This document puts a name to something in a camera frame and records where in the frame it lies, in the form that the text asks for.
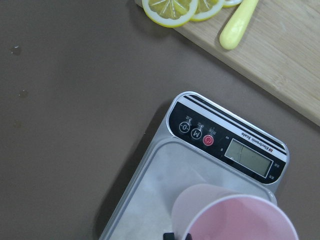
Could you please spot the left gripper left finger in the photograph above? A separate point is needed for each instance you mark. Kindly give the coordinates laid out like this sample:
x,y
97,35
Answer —
x,y
169,236

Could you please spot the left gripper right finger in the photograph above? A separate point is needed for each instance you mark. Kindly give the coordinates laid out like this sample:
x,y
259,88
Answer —
x,y
188,237

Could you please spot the pink plastic cup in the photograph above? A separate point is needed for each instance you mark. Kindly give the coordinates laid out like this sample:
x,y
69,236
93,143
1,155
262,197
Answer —
x,y
209,212

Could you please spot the digital kitchen scale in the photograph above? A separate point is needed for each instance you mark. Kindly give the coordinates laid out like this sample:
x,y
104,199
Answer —
x,y
197,142

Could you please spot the bamboo cutting board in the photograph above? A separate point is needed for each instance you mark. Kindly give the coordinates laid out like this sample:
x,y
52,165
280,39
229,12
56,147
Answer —
x,y
279,53

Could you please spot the yellow plastic knife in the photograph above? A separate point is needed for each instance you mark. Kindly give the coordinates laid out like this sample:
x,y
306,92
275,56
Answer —
x,y
236,26

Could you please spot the lemon slice far end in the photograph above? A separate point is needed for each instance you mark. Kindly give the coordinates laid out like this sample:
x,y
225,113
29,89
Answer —
x,y
170,13

